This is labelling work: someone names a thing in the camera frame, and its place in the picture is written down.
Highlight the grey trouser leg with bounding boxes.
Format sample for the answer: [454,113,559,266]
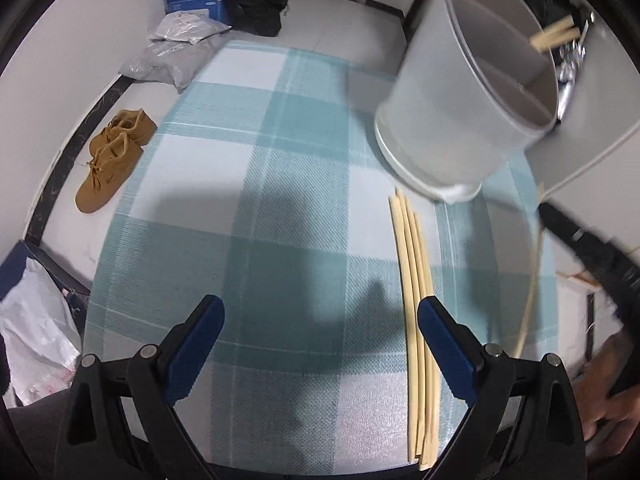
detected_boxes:
[0,394,68,480]

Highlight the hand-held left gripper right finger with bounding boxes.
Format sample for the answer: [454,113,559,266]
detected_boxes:
[417,296,586,480]

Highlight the bundle of wooden chopsticks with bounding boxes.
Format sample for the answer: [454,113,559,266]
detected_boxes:
[395,188,426,466]

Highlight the flat dark blue box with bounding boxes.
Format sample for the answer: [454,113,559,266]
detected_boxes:
[0,240,92,313]

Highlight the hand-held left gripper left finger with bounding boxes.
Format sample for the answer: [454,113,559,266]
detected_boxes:
[57,295,226,480]

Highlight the blue cardboard box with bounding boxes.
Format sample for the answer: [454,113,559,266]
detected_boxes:
[160,0,234,27]

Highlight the large grey mailer bag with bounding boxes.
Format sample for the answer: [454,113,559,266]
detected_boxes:
[119,35,222,94]

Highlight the white plastic bag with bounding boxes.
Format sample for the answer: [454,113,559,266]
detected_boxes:
[0,257,84,407]

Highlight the white divided utensil holder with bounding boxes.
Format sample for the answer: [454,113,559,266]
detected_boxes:
[374,0,560,205]

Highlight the teal plaid mat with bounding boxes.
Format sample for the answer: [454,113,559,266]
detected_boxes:
[80,42,563,467]

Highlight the silver folding umbrella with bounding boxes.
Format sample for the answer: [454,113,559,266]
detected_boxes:
[554,10,597,123]

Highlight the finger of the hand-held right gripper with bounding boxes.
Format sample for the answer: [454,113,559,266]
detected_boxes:
[538,202,612,273]

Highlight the small wrinkled grey mailer bag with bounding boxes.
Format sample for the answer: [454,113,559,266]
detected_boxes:
[149,12,232,44]

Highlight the person's right hand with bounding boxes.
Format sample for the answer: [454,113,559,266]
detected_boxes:
[579,331,640,442]

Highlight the black backpack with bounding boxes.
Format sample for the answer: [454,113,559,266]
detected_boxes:
[514,0,582,28]

